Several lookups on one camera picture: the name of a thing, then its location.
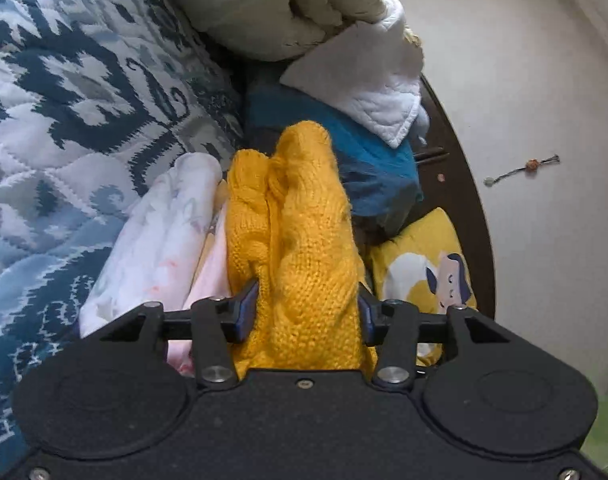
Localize cream and pink comforter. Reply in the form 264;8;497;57
151;0;387;63

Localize white floral folded garment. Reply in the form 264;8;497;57
78;152;223;338

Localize blue patterned quilt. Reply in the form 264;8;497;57
0;0;247;466

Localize beaded cord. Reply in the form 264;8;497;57
484;155;561;187

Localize yellow cable knit sweater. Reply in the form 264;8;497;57
225;120;379;381

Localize yellow cartoon print cushion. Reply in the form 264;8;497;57
366;207;480;366

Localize teal garment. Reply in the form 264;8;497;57
244;85;425;233

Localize pale pink folded garment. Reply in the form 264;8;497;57
166;195;235;378

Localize green mat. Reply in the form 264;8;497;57
579;365;608;476

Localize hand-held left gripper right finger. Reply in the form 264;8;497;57
358;285;511;391

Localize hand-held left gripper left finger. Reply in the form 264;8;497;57
98;280;261;391

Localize white quilted cloth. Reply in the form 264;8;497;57
279;0;431;150

